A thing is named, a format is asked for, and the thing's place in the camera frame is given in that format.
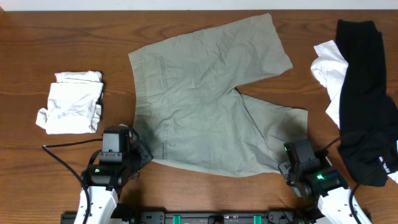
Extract grey-green shorts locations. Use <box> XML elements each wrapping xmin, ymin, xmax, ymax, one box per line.
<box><xmin>129</xmin><ymin>14</ymin><xmax>308</xmax><ymax>177</ymax></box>

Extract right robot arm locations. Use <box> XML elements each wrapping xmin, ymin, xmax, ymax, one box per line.
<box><xmin>278</xmin><ymin>140</ymin><xmax>372</xmax><ymax>224</ymax></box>

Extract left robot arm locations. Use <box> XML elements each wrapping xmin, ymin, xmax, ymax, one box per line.
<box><xmin>73</xmin><ymin>125</ymin><xmax>154</xmax><ymax>223</ymax></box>

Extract black garment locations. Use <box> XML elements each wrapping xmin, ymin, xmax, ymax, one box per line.
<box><xmin>336</xmin><ymin>20</ymin><xmax>397</xmax><ymax>187</ymax></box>

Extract white folded garment on left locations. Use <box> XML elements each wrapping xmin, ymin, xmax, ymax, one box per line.
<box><xmin>36</xmin><ymin>71</ymin><xmax>104</xmax><ymax>134</ymax></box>

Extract white garment on right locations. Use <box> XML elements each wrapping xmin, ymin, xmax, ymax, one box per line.
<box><xmin>310</xmin><ymin>40</ymin><xmax>348</xmax><ymax>128</ymax></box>

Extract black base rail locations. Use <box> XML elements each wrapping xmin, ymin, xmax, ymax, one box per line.
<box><xmin>60</xmin><ymin>203</ymin><xmax>373</xmax><ymax>224</ymax></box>

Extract right black cable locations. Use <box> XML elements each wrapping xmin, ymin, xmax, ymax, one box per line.
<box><xmin>317</xmin><ymin>132</ymin><xmax>374</xmax><ymax>224</ymax></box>

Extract black cable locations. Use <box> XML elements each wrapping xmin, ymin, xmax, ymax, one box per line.
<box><xmin>317</xmin><ymin>132</ymin><xmax>374</xmax><ymax>224</ymax></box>
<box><xmin>42</xmin><ymin>138</ymin><xmax>104</xmax><ymax>224</ymax></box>

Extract left black cable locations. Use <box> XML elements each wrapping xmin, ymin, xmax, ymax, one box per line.
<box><xmin>42</xmin><ymin>138</ymin><xmax>104</xmax><ymax>224</ymax></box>

